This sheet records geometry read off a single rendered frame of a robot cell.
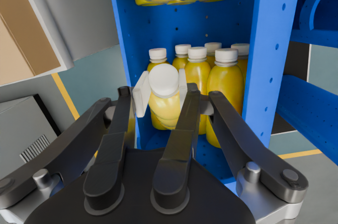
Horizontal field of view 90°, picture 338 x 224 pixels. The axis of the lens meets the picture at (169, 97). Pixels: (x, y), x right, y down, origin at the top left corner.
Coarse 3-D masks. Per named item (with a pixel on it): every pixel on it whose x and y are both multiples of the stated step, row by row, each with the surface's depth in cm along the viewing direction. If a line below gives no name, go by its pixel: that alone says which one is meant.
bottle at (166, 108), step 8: (152, 96) 24; (160, 96) 22; (168, 96) 22; (176, 96) 23; (152, 104) 25; (160, 104) 24; (168, 104) 23; (176, 104) 24; (160, 112) 25; (168, 112) 25; (176, 112) 25; (160, 120) 31; (168, 120) 29; (176, 120) 29; (168, 128) 36
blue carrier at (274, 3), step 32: (128, 0) 33; (224, 0) 38; (256, 0) 17; (288, 0) 19; (128, 32) 34; (160, 32) 42; (192, 32) 43; (224, 32) 41; (256, 32) 18; (288, 32) 21; (128, 64) 33; (256, 64) 20; (256, 96) 22; (256, 128) 24; (224, 160) 38
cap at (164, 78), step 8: (160, 64) 22; (168, 64) 22; (152, 72) 21; (160, 72) 21; (168, 72) 21; (176, 72) 21; (152, 80) 21; (160, 80) 21; (168, 80) 21; (176, 80) 21; (152, 88) 21; (160, 88) 20; (168, 88) 20; (176, 88) 22
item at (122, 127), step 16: (128, 96) 15; (128, 112) 13; (112, 128) 11; (128, 128) 11; (112, 144) 9; (128, 144) 10; (96, 160) 8; (112, 160) 8; (96, 176) 6; (112, 176) 6; (96, 192) 6; (112, 192) 6; (96, 208) 6
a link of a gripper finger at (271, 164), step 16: (208, 96) 15; (224, 96) 14; (224, 112) 12; (224, 128) 11; (240, 128) 10; (224, 144) 11; (240, 144) 9; (256, 144) 8; (240, 160) 9; (256, 160) 8; (272, 160) 7; (272, 176) 7; (288, 176) 6; (304, 176) 7; (288, 192) 6; (304, 192) 6
